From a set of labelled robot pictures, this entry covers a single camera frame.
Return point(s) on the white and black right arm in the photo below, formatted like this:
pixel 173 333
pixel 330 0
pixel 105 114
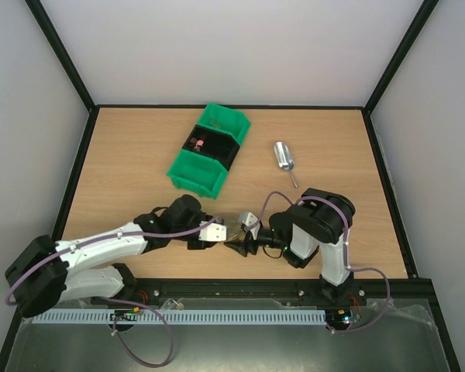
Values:
pixel 318 222

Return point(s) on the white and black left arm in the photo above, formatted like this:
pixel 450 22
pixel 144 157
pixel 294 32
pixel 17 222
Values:
pixel 48 272

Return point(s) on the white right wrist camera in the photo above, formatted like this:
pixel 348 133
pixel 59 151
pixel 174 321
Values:
pixel 248 221

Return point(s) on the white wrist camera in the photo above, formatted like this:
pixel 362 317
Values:
pixel 212 232
pixel 248 221

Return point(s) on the white round jar lid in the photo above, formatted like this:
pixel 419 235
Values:
pixel 233 226

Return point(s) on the silver metal scoop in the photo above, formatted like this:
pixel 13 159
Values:
pixel 285 160

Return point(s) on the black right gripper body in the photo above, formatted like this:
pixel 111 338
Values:
pixel 250 240

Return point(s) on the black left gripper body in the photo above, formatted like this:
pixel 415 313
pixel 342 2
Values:
pixel 196 246

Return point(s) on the light blue slotted cable duct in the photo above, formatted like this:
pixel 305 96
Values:
pixel 183 317

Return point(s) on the black bin with lollipops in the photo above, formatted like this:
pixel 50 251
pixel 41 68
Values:
pixel 212 144

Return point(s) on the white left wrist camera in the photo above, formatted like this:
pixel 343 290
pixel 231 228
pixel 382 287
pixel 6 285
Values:
pixel 212 232

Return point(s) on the green bin with star candies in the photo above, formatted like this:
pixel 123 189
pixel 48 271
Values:
pixel 225 120

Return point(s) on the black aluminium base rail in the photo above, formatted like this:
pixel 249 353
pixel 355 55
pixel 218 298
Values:
pixel 307 292

